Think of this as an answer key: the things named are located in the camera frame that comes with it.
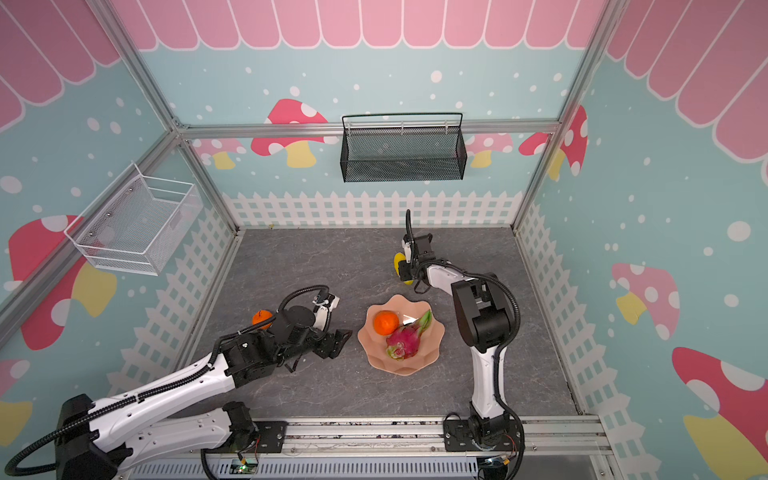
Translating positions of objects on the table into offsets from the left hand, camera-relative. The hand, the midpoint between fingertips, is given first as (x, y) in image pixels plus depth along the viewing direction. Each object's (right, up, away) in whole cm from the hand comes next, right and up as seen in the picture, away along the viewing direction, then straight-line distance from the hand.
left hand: (337, 331), depth 76 cm
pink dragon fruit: (+17, -4, +5) cm, 18 cm away
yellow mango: (+16, +19, +29) cm, 38 cm away
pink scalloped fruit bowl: (+9, -7, +11) cm, 15 cm away
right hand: (+18, +16, +27) cm, 36 cm away
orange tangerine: (+12, 0, +9) cm, 15 cm away
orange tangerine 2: (-26, +1, +15) cm, 30 cm away
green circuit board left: (-24, -32, -4) cm, 40 cm away
